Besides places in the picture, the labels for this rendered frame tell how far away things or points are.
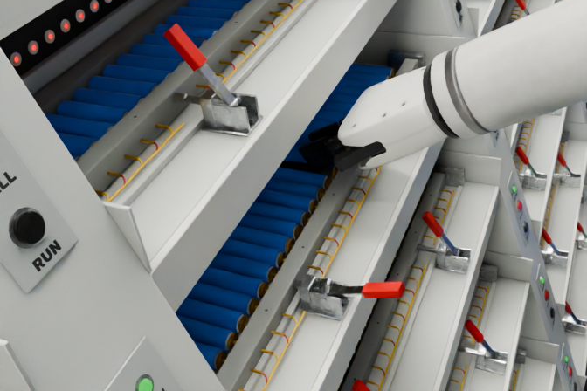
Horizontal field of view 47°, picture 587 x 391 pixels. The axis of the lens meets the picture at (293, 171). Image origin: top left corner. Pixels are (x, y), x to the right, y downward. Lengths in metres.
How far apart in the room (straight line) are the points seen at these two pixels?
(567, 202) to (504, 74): 1.06
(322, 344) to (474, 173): 0.52
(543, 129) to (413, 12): 0.65
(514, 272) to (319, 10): 0.62
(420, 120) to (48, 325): 0.38
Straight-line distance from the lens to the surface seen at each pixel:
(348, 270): 0.65
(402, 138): 0.63
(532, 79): 0.58
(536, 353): 1.29
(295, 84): 0.57
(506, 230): 1.10
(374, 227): 0.69
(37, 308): 0.36
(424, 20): 0.93
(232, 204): 0.48
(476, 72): 0.60
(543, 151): 1.45
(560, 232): 1.54
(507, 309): 1.12
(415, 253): 0.91
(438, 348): 0.82
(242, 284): 0.63
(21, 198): 0.36
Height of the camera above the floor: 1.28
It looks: 27 degrees down
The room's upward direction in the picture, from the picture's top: 26 degrees counter-clockwise
